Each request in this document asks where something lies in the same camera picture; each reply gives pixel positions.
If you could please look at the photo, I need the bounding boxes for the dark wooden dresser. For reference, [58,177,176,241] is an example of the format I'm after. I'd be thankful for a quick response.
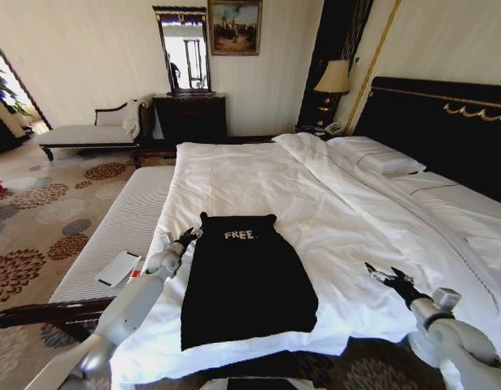
[151,92,229,144]

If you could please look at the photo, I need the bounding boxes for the white cloth on chaise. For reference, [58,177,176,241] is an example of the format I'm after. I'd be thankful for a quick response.
[120,98,141,138]

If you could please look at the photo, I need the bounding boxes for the black wall panel gold stripes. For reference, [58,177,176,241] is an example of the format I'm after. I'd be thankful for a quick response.
[297,0,392,137]

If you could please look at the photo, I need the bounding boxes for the white pillow with dark piping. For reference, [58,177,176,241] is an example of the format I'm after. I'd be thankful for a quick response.
[325,136,427,176]

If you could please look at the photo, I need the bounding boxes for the white duvet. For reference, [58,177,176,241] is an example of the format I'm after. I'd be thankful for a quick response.
[111,132,501,389]

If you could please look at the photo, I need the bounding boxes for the table lamp with cream shade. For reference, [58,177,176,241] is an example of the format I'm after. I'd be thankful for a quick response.
[313,59,352,128]

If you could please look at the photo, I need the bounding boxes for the white ribbed bed bench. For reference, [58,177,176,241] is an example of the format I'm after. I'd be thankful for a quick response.
[49,166,176,304]

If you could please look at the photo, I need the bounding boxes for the white card with black stripes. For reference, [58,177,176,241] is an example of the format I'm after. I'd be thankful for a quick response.
[94,250,142,288]

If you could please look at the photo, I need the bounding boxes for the dark wooden bench frame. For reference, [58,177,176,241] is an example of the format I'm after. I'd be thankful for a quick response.
[0,295,118,331]

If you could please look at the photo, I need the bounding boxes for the dark nightstand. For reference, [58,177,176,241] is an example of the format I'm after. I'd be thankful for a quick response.
[294,123,349,141]

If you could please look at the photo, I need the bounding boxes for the dark framed mirror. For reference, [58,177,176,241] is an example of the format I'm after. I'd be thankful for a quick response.
[152,5,213,95]

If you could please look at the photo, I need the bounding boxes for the gold framed painting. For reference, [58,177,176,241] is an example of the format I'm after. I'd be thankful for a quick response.
[207,0,263,57]

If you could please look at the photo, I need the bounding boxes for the green potted plant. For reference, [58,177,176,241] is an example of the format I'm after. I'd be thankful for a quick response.
[0,51,32,119]

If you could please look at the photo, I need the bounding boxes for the robot front dark panel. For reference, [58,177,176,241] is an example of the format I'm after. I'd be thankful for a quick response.
[227,377,293,390]

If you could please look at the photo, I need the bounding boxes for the black headboard with gold trim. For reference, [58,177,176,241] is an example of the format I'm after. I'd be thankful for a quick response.
[351,76,501,208]

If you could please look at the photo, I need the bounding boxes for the white chaise longue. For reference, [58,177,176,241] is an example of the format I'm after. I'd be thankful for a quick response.
[37,98,148,162]

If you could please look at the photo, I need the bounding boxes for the black garment with FREE print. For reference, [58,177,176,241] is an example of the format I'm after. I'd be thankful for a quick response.
[180,211,320,352]

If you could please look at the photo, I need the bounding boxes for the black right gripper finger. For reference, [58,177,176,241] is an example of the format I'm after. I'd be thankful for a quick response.
[364,262,392,284]
[390,266,416,284]

